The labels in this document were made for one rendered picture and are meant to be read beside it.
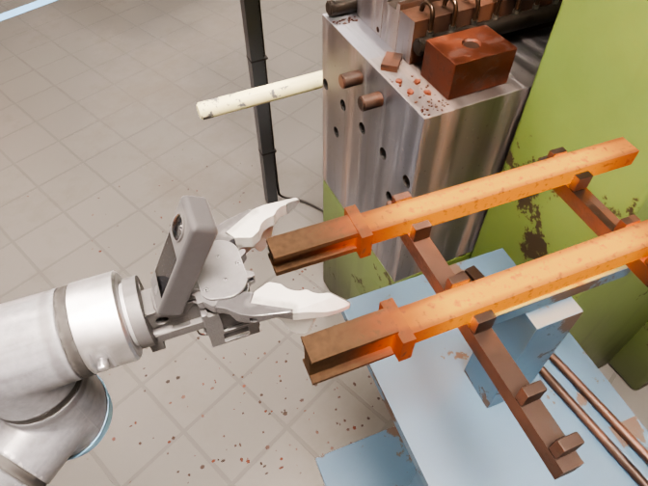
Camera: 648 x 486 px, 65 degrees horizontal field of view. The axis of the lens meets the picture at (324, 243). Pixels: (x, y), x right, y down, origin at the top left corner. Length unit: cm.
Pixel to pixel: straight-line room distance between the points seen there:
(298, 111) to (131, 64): 95
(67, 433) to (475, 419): 49
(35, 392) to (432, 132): 65
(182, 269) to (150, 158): 182
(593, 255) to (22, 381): 54
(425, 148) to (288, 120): 152
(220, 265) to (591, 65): 60
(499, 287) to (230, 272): 26
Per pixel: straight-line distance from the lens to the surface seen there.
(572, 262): 56
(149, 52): 297
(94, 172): 228
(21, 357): 51
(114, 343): 50
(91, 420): 64
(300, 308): 48
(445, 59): 87
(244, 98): 138
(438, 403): 74
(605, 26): 83
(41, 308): 52
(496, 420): 75
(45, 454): 62
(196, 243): 44
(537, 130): 95
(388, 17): 100
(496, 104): 93
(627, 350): 170
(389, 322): 45
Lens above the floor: 140
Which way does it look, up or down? 50 degrees down
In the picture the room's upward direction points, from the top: straight up
